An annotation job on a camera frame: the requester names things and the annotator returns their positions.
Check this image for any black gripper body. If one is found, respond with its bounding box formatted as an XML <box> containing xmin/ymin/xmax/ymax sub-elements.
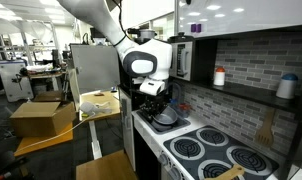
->
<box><xmin>139</xmin><ymin>90</ymin><xmax>169</xmax><ymax>114</ymax></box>

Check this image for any grey metal pot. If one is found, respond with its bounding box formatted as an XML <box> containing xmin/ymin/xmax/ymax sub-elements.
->
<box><xmin>152</xmin><ymin>105</ymin><xmax>179</xmax><ymax>126</ymax></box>

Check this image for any grey plastic sink basin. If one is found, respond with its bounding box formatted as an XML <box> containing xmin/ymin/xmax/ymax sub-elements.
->
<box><xmin>136</xmin><ymin>109</ymin><xmax>191</xmax><ymax>135</ymax></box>

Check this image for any black pot lid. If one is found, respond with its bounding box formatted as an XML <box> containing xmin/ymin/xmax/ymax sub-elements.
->
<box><xmin>167</xmin><ymin>32</ymin><xmax>195</xmax><ymax>43</ymax></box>

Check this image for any grey toy faucet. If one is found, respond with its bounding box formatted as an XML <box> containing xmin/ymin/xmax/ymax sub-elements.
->
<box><xmin>166</xmin><ymin>82</ymin><xmax>184</xmax><ymax>105</ymax></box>

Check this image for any grey stove knob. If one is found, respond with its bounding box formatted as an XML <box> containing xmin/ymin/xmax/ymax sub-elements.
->
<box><xmin>168</xmin><ymin>166</ymin><xmax>183</xmax><ymax>180</ymax></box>
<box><xmin>158</xmin><ymin>152</ymin><xmax>171</xmax><ymax>167</ymax></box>

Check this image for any silver toy microwave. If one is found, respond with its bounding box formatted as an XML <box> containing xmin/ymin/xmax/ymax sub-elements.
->
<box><xmin>169</xmin><ymin>41</ymin><xmax>195</xmax><ymax>82</ymax></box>

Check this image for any wooden desk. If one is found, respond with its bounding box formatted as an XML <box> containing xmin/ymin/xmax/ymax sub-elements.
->
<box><xmin>78</xmin><ymin>90</ymin><xmax>122</xmax><ymax>160</ymax></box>

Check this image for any white plastic bag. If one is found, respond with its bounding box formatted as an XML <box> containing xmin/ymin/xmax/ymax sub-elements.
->
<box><xmin>80</xmin><ymin>101</ymin><xmax>113</xmax><ymax>117</ymax></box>

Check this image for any white shaker orange lid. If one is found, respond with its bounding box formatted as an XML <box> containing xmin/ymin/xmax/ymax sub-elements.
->
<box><xmin>213</xmin><ymin>66</ymin><xmax>227</xmax><ymax>87</ymax></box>

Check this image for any black stovetop with burners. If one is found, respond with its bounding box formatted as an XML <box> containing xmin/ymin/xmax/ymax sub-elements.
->
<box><xmin>163</xmin><ymin>124</ymin><xmax>281</xmax><ymax>180</ymax></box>

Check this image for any wooden spoon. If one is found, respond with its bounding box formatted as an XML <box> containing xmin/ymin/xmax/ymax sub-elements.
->
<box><xmin>205</xmin><ymin>164</ymin><xmax>246</xmax><ymax>180</ymax></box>

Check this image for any small cardboard box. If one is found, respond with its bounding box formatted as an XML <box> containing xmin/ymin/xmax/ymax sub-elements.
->
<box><xmin>32</xmin><ymin>90</ymin><xmax>65</xmax><ymax>103</ymax></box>

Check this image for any large cardboard box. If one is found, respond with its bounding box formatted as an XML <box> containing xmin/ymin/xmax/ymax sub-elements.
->
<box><xmin>9</xmin><ymin>100</ymin><xmax>77</xmax><ymax>138</ymax></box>

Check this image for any black white toy kitchen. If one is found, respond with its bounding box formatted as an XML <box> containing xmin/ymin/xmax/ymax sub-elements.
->
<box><xmin>115</xmin><ymin>24</ymin><xmax>302</xmax><ymax>180</ymax></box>

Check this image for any cluttered workbench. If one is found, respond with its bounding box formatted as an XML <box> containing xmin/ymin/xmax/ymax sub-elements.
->
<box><xmin>25</xmin><ymin>63</ymin><xmax>68</xmax><ymax>93</ymax></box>

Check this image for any wooden board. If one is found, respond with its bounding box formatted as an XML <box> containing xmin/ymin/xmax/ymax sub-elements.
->
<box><xmin>13</xmin><ymin>122</ymin><xmax>74</xmax><ymax>158</ymax></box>

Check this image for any wooden slotted fork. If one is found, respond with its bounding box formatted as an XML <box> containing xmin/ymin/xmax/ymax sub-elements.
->
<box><xmin>254</xmin><ymin>108</ymin><xmax>276</xmax><ymax>148</ymax></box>

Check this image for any whiteboard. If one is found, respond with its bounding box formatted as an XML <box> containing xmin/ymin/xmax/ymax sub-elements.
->
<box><xmin>177</xmin><ymin>0</ymin><xmax>302</xmax><ymax>38</ymax></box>

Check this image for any white shaker blue lid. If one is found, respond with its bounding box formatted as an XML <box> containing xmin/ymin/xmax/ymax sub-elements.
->
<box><xmin>276</xmin><ymin>73</ymin><xmax>300</xmax><ymax>101</ymax></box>

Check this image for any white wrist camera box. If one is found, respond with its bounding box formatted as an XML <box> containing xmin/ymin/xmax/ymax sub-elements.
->
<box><xmin>139</xmin><ymin>77</ymin><xmax>167</xmax><ymax>97</ymax></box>

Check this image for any red tap handle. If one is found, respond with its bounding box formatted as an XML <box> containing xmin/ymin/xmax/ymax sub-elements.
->
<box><xmin>178</xmin><ymin>103</ymin><xmax>193</xmax><ymax>113</ymax></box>

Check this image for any white fridge door with handle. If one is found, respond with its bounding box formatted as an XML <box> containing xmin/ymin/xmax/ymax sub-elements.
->
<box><xmin>70</xmin><ymin>44</ymin><xmax>123</xmax><ymax>95</ymax></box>

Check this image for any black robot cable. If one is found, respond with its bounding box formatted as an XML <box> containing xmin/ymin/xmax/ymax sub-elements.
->
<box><xmin>111</xmin><ymin>0</ymin><xmax>127</xmax><ymax>33</ymax></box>

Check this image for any white cable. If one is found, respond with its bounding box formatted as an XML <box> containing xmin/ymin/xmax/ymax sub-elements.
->
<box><xmin>14</xmin><ymin>117</ymin><xmax>92</xmax><ymax>154</ymax></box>

